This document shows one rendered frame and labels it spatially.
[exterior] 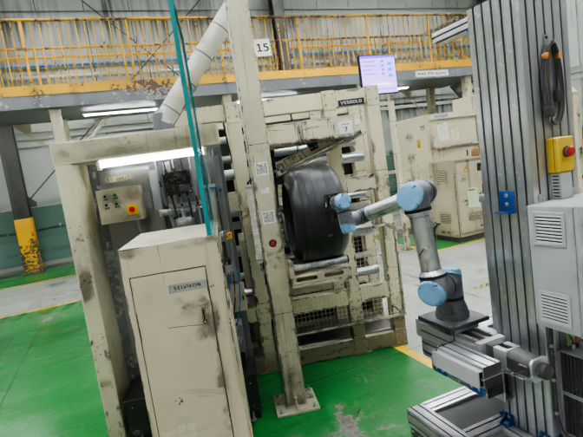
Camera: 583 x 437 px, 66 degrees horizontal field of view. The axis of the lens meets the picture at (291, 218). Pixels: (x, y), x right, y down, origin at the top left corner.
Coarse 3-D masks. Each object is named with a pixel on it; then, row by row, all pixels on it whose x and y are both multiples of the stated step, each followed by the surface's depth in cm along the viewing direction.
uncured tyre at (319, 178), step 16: (288, 176) 267; (304, 176) 260; (320, 176) 260; (336, 176) 263; (288, 192) 263; (304, 192) 253; (320, 192) 254; (336, 192) 255; (288, 208) 305; (304, 208) 251; (320, 208) 251; (288, 224) 299; (304, 224) 252; (320, 224) 252; (336, 224) 254; (304, 240) 256; (320, 240) 256; (336, 240) 258; (304, 256) 265; (320, 256) 266; (336, 256) 271
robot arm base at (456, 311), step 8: (440, 304) 205; (448, 304) 202; (456, 304) 201; (464, 304) 202; (440, 312) 204; (448, 312) 202; (456, 312) 200; (464, 312) 201; (448, 320) 201; (456, 320) 200
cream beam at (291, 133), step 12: (312, 120) 294; (324, 120) 295; (336, 120) 296; (348, 120) 297; (276, 132) 290; (288, 132) 292; (300, 132) 293; (312, 132) 294; (324, 132) 295; (336, 132) 297; (276, 144) 291; (288, 144) 293; (300, 144) 309
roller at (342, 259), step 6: (330, 258) 270; (336, 258) 270; (342, 258) 270; (348, 258) 271; (294, 264) 267; (300, 264) 267; (306, 264) 267; (312, 264) 268; (318, 264) 268; (324, 264) 269; (330, 264) 270; (294, 270) 267; (300, 270) 267
